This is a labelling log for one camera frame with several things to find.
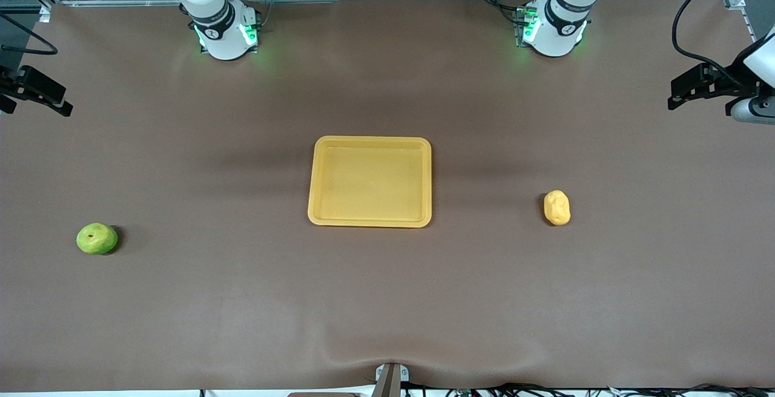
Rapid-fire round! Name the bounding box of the green apple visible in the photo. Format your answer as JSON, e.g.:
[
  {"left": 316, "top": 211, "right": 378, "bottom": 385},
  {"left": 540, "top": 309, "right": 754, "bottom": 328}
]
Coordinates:
[{"left": 76, "top": 222, "right": 119, "bottom": 256}]

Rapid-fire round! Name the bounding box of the yellow potato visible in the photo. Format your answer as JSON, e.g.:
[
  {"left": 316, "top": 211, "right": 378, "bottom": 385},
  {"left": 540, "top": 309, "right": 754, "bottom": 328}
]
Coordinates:
[{"left": 543, "top": 189, "right": 572, "bottom": 226}]

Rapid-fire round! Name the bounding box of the yellow plastic tray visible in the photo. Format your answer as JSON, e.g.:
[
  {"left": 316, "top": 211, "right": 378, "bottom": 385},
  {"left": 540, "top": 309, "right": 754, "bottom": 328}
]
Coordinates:
[{"left": 307, "top": 136, "right": 433, "bottom": 228}]

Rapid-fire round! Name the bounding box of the brown table mat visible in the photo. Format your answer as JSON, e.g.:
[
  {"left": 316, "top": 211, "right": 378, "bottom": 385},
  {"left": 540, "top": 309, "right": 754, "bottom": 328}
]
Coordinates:
[{"left": 0, "top": 0, "right": 775, "bottom": 393}]

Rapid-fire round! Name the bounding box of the grey table edge clamp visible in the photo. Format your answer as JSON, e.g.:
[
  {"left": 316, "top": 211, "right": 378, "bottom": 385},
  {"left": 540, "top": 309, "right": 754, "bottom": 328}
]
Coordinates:
[{"left": 374, "top": 363, "right": 410, "bottom": 397}]

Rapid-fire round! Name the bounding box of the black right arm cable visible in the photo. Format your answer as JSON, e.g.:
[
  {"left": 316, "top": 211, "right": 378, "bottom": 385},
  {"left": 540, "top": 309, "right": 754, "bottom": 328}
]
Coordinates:
[{"left": 0, "top": 15, "right": 59, "bottom": 56}]

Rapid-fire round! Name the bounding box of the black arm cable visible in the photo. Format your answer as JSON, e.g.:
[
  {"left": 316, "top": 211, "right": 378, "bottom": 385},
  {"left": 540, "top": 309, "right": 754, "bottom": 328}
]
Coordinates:
[
  {"left": 0, "top": 15, "right": 59, "bottom": 56},
  {"left": 672, "top": 0, "right": 770, "bottom": 77}
]

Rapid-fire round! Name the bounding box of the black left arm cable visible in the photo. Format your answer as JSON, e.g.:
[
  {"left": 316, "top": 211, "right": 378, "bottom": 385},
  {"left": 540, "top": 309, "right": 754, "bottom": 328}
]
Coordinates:
[{"left": 672, "top": 0, "right": 770, "bottom": 77}]

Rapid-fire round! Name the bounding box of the black cable bundle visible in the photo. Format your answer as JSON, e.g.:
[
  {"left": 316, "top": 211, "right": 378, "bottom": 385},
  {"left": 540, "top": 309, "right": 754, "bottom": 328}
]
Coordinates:
[{"left": 406, "top": 382, "right": 775, "bottom": 397}]

